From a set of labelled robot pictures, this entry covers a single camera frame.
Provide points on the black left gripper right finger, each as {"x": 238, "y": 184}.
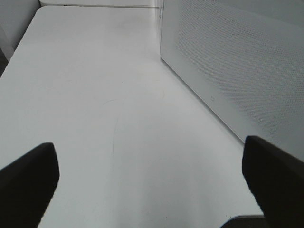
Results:
{"x": 276, "y": 180}

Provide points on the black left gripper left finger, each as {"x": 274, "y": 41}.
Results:
{"x": 27, "y": 186}

